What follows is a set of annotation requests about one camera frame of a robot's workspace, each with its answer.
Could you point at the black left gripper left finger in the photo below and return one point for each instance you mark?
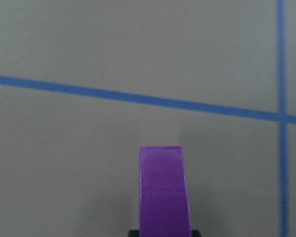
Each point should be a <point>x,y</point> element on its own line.
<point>133,233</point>

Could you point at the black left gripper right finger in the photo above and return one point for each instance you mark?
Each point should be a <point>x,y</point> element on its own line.
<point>196,233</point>

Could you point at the purple trapezoid block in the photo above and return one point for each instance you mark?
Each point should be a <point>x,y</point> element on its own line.
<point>163,200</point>

